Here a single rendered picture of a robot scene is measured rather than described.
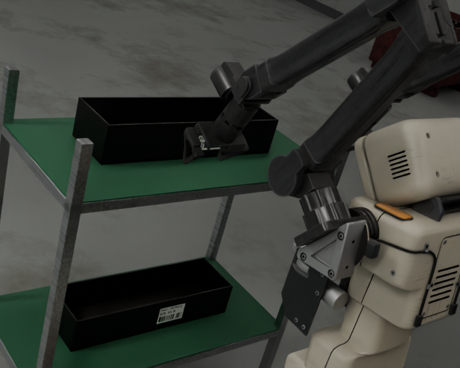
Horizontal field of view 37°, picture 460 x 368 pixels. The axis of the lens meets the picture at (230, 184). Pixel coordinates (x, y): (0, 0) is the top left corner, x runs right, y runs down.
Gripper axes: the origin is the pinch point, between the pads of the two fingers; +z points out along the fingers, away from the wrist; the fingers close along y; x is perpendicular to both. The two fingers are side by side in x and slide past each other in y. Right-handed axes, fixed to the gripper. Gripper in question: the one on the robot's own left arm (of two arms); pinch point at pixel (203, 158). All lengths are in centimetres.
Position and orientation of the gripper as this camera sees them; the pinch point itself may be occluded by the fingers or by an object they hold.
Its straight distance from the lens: 153.3
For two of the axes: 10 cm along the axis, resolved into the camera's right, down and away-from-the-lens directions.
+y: -7.7, 0.9, -6.3
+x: 4.1, 8.2, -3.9
